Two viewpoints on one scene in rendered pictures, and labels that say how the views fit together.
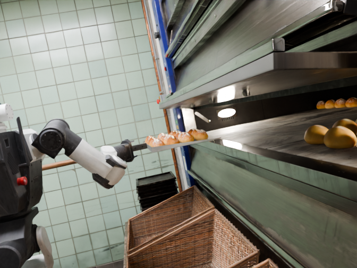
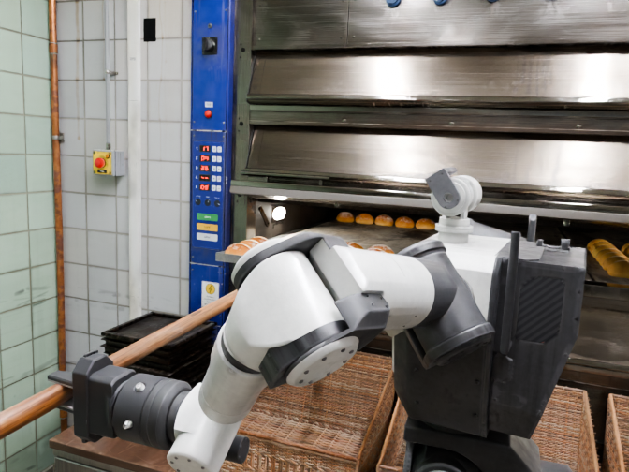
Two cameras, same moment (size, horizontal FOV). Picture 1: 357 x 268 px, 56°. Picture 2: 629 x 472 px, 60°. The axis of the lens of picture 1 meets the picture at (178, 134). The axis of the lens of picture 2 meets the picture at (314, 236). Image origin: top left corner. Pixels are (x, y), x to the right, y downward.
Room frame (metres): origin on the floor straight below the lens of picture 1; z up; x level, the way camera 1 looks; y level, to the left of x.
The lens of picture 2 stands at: (1.12, 1.63, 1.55)
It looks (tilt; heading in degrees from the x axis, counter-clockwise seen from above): 9 degrees down; 297
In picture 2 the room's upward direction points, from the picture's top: 3 degrees clockwise
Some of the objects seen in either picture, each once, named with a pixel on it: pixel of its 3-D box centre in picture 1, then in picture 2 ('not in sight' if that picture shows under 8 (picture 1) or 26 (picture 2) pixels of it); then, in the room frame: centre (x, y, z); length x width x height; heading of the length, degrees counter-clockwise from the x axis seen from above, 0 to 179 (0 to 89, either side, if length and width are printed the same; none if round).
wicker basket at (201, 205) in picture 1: (168, 225); (297, 407); (1.91, 0.16, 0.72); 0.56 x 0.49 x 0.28; 7
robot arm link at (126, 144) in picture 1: (121, 152); not in sight; (1.80, 0.31, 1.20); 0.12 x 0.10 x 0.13; 155
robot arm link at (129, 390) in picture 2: not in sight; (122, 404); (1.67, 1.13, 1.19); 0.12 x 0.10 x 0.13; 8
